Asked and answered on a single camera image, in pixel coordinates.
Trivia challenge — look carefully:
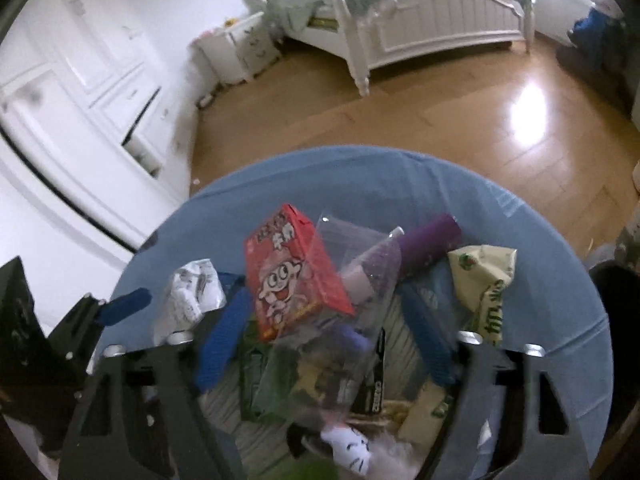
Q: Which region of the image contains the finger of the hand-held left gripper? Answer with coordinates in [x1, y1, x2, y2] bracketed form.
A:
[47, 287, 153, 376]

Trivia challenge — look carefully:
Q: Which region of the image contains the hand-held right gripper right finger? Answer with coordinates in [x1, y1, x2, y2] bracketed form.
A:
[400, 282, 592, 480]

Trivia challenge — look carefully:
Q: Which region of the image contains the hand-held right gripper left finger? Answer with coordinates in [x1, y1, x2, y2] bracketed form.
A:
[59, 284, 254, 480]

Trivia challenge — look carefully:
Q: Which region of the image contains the white paper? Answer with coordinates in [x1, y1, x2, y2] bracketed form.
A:
[152, 258, 227, 347]

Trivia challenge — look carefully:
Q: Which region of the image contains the red drink carton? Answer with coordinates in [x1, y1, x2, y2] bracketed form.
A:
[244, 203, 357, 344]

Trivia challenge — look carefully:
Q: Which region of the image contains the clear plastic bag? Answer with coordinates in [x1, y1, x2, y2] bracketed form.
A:
[267, 214, 404, 413]

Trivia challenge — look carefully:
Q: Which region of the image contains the black trash bin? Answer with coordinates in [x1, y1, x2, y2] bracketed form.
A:
[586, 259, 640, 466]

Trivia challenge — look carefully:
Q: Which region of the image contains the green packet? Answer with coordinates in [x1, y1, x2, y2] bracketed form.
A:
[238, 324, 301, 424]

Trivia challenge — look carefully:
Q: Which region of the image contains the black snack packet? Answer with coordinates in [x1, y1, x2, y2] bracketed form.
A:
[349, 327, 387, 417]

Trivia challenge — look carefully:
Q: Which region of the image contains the pale yellow packet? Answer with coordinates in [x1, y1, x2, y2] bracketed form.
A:
[399, 379, 453, 447]

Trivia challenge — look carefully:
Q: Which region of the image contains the yellow-green snack wrapper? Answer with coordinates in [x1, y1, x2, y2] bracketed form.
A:
[446, 243, 519, 349]

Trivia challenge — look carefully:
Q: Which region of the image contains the small pale plastic bottle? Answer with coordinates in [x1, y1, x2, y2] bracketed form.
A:
[337, 230, 405, 307]

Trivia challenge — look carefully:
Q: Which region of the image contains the purple tube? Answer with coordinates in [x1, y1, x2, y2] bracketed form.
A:
[396, 213, 462, 282]

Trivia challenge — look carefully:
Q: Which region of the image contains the white printed tissue pack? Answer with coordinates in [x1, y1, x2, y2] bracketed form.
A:
[319, 422, 374, 477]

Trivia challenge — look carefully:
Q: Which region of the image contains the round blue-covered table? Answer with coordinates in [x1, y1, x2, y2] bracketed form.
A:
[95, 145, 614, 480]

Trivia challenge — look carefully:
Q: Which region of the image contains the white wardrobe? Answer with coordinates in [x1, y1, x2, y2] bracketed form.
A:
[0, 0, 198, 258]

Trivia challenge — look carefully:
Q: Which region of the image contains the white nightstand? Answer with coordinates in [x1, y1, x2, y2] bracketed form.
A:
[191, 11, 282, 87]

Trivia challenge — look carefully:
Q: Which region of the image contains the dark chair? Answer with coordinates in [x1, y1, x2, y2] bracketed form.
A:
[555, 10, 638, 113]

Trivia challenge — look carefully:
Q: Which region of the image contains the white bed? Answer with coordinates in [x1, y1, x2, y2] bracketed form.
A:
[234, 0, 537, 99]

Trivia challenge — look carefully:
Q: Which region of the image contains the blue cloth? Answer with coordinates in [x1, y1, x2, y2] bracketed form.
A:
[567, 4, 626, 72]

